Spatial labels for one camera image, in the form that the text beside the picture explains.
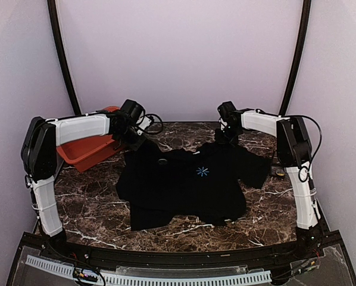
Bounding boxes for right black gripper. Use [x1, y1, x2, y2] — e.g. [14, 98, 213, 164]
[216, 124, 241, 145]

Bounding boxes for white slotted cable duct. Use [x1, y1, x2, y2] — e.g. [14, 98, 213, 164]
[25, 255, 271, 286]

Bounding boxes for left black frame post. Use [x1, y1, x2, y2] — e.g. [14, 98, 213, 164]
[47, 0, 82, 115]

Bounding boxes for right black frame post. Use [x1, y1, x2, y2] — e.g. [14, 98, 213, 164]
[279, 0, 312, 116]

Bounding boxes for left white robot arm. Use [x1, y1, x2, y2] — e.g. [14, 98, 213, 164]
[21, 100, 153, 237]

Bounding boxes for black t-shirt with blue logo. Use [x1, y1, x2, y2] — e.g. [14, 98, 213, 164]
[116, 140, 271, 231]

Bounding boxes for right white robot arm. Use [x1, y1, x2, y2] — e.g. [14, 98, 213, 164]
[217, 101, 321, 231]

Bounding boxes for orange plastic tub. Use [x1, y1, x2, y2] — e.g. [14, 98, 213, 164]
[52, 107, 125, 172]

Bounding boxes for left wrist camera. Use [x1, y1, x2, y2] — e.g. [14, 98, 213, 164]
[135, 113, 164, 135]

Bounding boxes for black frame post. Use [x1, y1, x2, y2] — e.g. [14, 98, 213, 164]
[47, 0, 82, 115]
[279, 0, 312, 116]

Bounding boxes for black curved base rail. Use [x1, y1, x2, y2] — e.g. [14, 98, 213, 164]
[7, 228, 356, 285]

